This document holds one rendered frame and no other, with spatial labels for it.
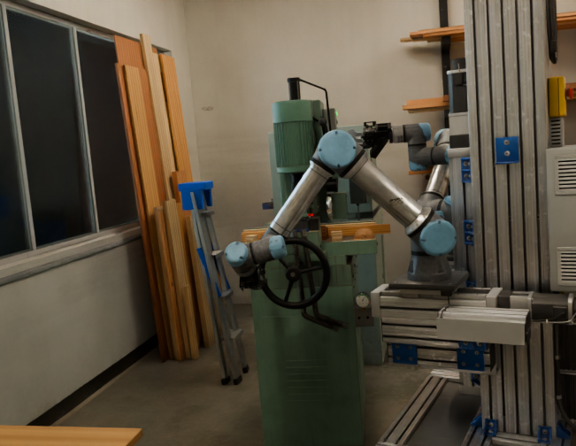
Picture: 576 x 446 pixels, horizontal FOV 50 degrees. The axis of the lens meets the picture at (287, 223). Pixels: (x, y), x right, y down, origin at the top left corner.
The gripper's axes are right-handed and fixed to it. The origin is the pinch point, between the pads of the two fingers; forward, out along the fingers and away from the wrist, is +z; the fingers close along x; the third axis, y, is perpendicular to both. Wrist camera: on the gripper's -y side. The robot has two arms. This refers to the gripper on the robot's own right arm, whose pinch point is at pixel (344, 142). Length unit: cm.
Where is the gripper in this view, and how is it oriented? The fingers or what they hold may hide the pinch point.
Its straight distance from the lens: 260.4
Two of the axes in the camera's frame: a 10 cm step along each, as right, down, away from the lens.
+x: -0.5, 7.6, -6.4
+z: -9.9, 0.6, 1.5
